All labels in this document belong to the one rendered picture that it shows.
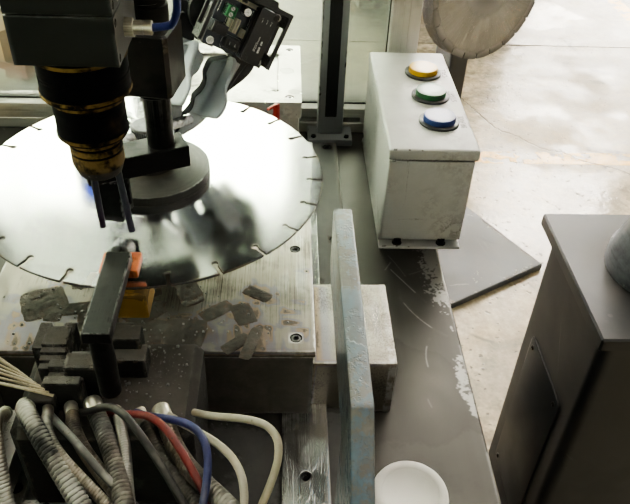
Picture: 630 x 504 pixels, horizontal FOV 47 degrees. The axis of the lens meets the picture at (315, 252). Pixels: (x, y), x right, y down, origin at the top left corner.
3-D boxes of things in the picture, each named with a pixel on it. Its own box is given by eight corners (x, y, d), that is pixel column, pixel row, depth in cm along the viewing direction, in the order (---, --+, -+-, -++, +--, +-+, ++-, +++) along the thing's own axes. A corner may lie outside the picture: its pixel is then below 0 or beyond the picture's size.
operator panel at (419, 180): (361, 139, 116) (369, 51, 107) (429, 141, 117) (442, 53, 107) (378, 248, 95) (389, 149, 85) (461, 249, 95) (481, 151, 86)
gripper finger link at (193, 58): (153, 139, 65) (194, 43, 62) (142, 120, 70) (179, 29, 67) (185, 150, 66) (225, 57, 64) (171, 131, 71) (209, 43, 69)
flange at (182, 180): (140, 134, 76) (138, 112, 74) (231, 162, 72) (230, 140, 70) (68, 185, 68) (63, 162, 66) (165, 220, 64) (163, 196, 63)
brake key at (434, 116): (419, 120, 93) (421, 106, 92) (450, 121, 93) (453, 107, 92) (424, 136, 90) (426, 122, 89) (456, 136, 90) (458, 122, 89)
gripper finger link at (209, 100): (184, 150, 66) (225, 57, 64) (171, 130, 71) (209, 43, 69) (214, 161, 68) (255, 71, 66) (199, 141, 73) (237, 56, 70)
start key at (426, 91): (412, 95, 98) (414, 82, 97) (441, 96, 99) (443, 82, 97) (416, 109, 95) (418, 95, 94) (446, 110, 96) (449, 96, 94)
